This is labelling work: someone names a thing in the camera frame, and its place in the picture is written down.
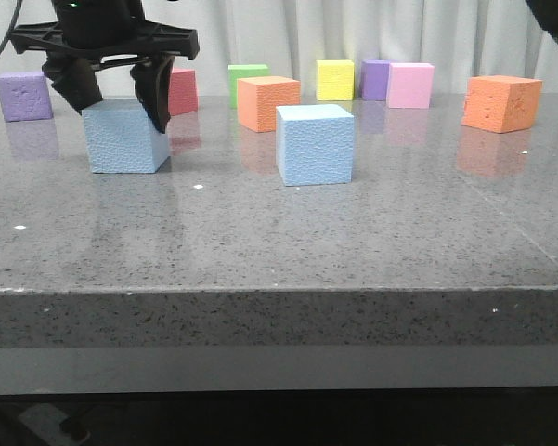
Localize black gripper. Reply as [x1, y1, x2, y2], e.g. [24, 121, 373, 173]
[10, 1, 200, 134]

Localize light blue foam cube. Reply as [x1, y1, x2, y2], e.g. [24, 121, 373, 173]
[82, 99, 170, 174]
[276, 104, 356, 186]

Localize red foam cube far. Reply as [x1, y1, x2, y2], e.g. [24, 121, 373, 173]
[168, 68, 199, 116]

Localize purple foam cube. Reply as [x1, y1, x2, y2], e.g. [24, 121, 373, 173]
[0, 72, 53, 122]
[360, 59, 392, 101]

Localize green foam cube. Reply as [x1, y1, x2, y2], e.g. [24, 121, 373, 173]
[227, 64, 270, 109]

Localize yellow foam cube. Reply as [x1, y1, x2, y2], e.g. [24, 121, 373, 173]
[316, 59, 355, 101]

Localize purple foam cube right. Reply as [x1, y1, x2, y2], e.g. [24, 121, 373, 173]
[360, 59, 392, 101]

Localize pink foam cube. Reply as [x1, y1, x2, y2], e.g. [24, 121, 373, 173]
[386, 62, 435, 109]

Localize grey curtain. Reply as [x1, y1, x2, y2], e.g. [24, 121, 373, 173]
[0, 0, 558, 98]

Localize orange pitted foam cube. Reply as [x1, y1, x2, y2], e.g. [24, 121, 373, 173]
[461, 75, 543, 134]

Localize black cable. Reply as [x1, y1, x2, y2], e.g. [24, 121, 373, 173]
[0, 0, 23, 75]

